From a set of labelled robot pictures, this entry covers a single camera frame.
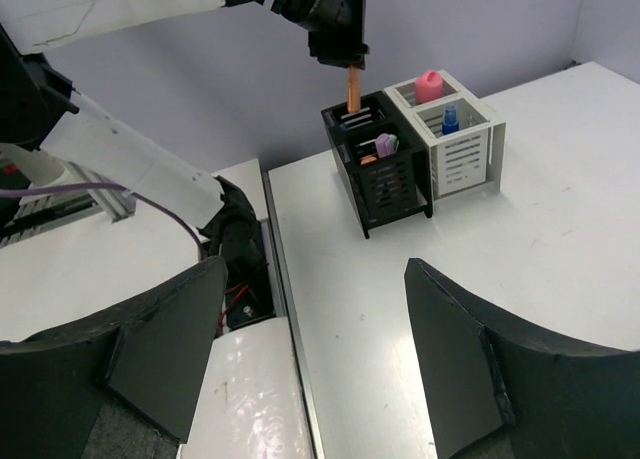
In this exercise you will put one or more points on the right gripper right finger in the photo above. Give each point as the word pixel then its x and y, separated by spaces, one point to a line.
pixel 499 386

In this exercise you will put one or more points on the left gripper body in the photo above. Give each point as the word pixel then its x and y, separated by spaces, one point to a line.
pixel 335 28

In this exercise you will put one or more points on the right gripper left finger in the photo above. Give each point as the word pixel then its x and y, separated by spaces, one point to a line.
pixel 123 382

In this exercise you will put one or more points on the orange clear utility knife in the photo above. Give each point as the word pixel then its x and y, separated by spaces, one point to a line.
pixel 353 89

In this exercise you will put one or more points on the purple highlighter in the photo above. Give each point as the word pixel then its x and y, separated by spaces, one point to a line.
pixel 383 146

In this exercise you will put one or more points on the green highlighter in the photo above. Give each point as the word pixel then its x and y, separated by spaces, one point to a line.
pixel 395 142

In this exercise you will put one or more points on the orange highlighter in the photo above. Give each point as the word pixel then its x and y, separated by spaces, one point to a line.
pixel 369 159

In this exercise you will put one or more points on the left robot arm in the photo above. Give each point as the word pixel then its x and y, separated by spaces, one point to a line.
pixel 154 95

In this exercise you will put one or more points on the pink glue stick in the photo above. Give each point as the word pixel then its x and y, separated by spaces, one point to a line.
pixel 429 87

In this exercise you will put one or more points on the blue capped marker in container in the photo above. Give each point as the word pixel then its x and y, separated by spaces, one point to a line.
pixel 450 121

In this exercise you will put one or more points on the black slotted container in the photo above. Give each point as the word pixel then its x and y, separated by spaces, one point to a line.
pixel 392 188

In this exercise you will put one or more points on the white slotted container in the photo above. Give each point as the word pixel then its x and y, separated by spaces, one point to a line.
pixel 467 159

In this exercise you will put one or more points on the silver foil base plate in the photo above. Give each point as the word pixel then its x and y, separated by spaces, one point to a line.
pixel 251 404

